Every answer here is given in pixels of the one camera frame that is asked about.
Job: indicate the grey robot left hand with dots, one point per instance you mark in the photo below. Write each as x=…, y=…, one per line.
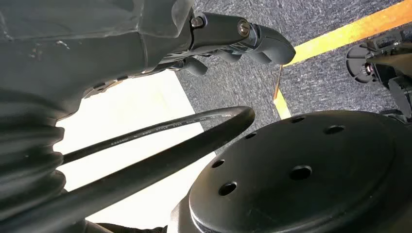
x=96, y=48

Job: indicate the black round perforated plate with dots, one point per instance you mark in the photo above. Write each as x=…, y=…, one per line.
x=289, y=180

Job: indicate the yellow floor tape line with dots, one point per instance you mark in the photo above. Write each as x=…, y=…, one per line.
x=347, y=33

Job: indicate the white flat panel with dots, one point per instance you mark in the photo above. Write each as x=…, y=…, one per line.
x=135, y=106

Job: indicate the robot left arm ribbed sleeve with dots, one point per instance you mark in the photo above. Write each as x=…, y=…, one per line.
x=29, y=151

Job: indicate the black wheeled equipment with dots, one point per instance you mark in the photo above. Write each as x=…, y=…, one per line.
x=386, y=64

